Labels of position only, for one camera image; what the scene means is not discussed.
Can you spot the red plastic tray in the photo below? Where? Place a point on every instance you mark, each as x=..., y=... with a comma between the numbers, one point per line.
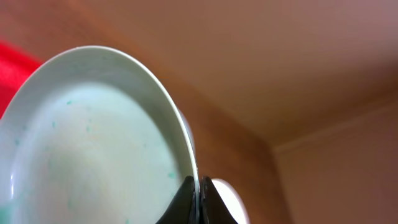
x=16, y=67

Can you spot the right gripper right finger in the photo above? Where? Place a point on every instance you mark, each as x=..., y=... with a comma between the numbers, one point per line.
x=212, y=208

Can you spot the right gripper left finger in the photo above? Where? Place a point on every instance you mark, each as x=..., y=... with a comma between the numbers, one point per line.
x=181, y=210

